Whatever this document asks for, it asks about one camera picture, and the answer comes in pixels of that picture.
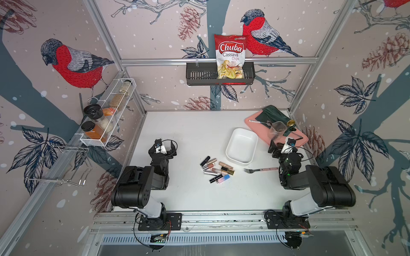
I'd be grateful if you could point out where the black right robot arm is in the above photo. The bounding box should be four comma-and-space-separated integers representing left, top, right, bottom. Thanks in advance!
268, 140, 356, 220

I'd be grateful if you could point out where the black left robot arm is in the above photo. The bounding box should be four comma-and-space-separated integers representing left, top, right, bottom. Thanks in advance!
111, 139, 180, 231

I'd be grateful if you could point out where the white handle utensil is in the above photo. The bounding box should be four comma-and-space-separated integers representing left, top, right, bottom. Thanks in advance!
249, 120, 271, 125

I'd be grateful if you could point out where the black lid spice jar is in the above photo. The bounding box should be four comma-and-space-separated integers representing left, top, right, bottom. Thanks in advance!
83, 104, 114, 133

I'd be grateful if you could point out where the beige lipstick tube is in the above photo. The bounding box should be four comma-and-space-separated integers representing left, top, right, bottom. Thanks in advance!
219, 162, 233, 170

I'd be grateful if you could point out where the metal wire hook rack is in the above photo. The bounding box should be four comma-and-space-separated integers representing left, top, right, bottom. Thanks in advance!
24, 146, 93, 187

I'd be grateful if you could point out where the clear plastic cup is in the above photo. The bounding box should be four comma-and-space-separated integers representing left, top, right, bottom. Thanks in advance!
268, 121, 287, 140

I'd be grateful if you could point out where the black wall basket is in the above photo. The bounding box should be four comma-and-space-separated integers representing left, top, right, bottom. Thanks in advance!
186, 62, 256, 86

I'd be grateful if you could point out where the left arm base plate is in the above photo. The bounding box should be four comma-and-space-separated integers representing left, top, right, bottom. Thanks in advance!
137, 213, 183, 231

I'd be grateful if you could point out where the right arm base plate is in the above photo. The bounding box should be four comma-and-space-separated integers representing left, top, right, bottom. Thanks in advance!
264, 210, 310, 229

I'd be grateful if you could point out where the pink blue lipstick tube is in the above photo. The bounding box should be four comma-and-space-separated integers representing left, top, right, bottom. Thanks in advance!
216, 175, 231, 183

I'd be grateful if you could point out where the orange spice jar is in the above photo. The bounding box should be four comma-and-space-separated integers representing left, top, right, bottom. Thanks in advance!
81, 121, 104, 140

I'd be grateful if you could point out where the dark green folded cloth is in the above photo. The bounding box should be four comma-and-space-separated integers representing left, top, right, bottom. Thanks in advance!
255, 105, 296, 136

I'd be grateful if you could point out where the silver coral lip gloss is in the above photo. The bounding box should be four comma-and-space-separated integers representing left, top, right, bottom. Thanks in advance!
202, 163, 215, 170

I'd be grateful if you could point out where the silver lipstick tube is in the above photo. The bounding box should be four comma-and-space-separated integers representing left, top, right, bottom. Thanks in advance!
204, 171, 218, 176

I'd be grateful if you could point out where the white plastic storage box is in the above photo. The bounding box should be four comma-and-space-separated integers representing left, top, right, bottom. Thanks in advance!
225, 128, 258, 165

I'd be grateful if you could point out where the black gold-band lipstick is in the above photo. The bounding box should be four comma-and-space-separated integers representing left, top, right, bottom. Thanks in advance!
209, 174, 223, 183

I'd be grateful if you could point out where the red cassava chips bag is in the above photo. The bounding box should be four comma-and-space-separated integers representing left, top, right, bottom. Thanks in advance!
214, 35, 247, 79

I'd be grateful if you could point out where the tan cap lip gloss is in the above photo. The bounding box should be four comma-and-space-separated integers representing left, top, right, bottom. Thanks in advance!
206, 158, 217, 165

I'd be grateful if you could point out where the pink clear lip gloss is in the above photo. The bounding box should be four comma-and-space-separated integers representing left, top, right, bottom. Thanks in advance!
211, 168, 227, 176

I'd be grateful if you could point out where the gold spoon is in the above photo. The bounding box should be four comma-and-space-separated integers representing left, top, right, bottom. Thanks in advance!
286, 119, 296, 132

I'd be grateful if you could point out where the pink rectangular tray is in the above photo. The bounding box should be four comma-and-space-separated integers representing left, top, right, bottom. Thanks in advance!
245, 111, 309, 147

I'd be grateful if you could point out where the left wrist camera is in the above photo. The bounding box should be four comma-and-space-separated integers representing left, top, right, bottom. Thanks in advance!
154, 139, 167, 155

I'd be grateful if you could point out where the fork with pink handle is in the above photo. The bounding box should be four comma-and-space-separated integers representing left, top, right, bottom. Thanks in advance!
244, 167, 279, 174

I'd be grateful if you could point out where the white wire spice rack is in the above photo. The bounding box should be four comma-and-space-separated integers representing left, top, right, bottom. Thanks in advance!
80, 78, 136, 147

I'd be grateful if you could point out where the gold black lipstick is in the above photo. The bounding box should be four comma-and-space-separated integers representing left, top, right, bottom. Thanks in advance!
221, 166, 234, 175

